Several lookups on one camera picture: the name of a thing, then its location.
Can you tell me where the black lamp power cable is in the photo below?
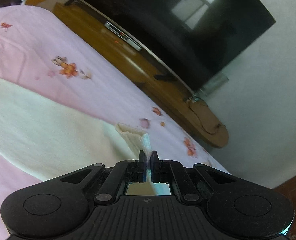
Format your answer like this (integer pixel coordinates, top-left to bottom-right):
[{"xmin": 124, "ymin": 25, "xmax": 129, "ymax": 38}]
[{"xmin": 187, "ymin": 97, "xmax": 226, "ymax": 134}]

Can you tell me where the pink floral bed sheet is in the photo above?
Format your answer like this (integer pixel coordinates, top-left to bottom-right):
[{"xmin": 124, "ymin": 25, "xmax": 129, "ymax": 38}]
[{"xmin": 0, "ymin": 5, "xmax": 223, "ymax": 239}]

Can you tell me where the silver set-top box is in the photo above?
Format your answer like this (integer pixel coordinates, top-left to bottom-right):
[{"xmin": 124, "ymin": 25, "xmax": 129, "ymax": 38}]
[{"xmin": 104, "ymin": 21, "xmax": 142, "ymax": 51}]

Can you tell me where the brown wooden tv cabinet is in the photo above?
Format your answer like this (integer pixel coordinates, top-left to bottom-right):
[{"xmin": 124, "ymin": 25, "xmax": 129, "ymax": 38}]
[{"xmin": 26, "ymin": 0, "xmax": 229, "ymax": 148}]

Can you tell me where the glass cylinder table lamp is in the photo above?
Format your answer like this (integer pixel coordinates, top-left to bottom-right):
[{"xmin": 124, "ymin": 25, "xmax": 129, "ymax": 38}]
[{"xmin": 192, "ymin": 72, "xmax": 229, "ymax": 102}]

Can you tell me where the cream white knit sweater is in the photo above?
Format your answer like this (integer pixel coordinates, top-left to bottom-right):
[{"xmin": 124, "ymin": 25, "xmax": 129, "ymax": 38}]
[{"xmin": 0, "ymin": 74, "xmax": 171, "ymax": 196}]

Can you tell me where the large black curved television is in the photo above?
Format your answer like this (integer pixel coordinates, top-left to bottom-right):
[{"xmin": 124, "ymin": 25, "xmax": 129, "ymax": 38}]
[{"xmin": 82, "ymin": 0, "xmax": 275, "ymax": 91}]

